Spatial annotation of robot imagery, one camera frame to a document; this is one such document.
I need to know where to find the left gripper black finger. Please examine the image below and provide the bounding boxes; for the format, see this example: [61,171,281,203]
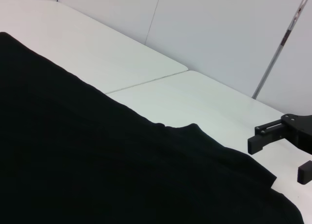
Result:
[248,119,287,154]
[297,160,312,185]

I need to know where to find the black t-shirt with white print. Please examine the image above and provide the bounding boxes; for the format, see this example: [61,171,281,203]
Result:
[0,31,305,224]

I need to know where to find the silver metal pole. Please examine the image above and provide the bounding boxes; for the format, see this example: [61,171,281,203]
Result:
[252,0,312,100]

